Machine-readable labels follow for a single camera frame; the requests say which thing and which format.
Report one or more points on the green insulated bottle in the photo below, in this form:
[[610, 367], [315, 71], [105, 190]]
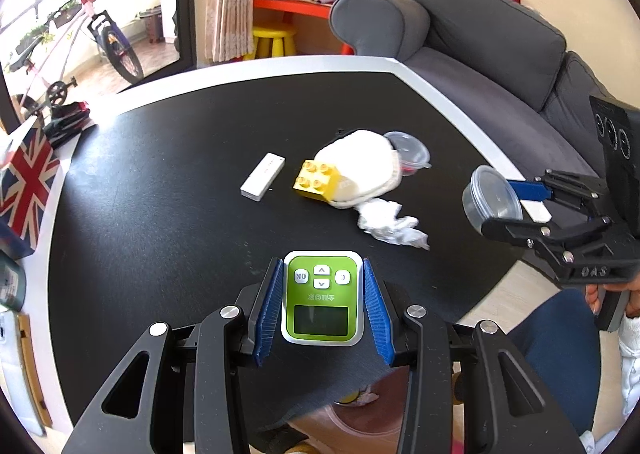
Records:
[[11, 284]]

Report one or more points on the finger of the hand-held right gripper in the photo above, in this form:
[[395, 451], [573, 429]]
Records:
[[530, 190], [510, 229]]

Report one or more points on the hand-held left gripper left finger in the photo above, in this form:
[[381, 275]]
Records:
[[270, 304]]

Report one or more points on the yellow round object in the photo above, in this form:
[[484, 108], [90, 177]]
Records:
[[349, 399]]

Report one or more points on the person's leg in blue trousers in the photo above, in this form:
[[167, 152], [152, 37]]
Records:
[[565, 354]]

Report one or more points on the small clear lidded container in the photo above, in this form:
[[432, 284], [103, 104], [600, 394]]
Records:
[[407, 146]]

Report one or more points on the flag print box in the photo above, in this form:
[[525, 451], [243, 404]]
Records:
[[30, 179]]

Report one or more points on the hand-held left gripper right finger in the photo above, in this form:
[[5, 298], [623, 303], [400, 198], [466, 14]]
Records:
[[376, 314]]

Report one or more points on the green handheld electronic device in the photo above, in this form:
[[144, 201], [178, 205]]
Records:
[[320, 319]]

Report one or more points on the wooden board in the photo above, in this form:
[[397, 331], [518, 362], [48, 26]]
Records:
[[32, 374]]

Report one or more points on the yellow plastic stool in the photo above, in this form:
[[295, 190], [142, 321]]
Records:
[[272, 34]]

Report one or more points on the grey sofa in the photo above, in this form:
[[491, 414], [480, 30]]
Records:
[[475, 84]]

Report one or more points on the clear round plastic container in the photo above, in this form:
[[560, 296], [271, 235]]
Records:
[[487, 199]]

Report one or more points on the white rectangular stick device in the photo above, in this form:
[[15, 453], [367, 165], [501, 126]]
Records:
[[262, 176]]

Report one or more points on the yellow toy brick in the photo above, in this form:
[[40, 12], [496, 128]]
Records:
[[315, 181]]

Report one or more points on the white and pink bicycle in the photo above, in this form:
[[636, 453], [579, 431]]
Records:
[[117, 49]]

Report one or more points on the brown woven basket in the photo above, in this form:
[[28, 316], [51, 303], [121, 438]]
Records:
[[151, 24]]

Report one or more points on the person's right hand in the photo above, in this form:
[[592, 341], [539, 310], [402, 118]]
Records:
[[594, 299]]

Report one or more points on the crumpled white tissue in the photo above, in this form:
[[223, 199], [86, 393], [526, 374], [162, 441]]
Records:
[[387, 224], [369, 394]]

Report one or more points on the orange children's table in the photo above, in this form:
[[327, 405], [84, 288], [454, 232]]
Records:
[[290, 4]]

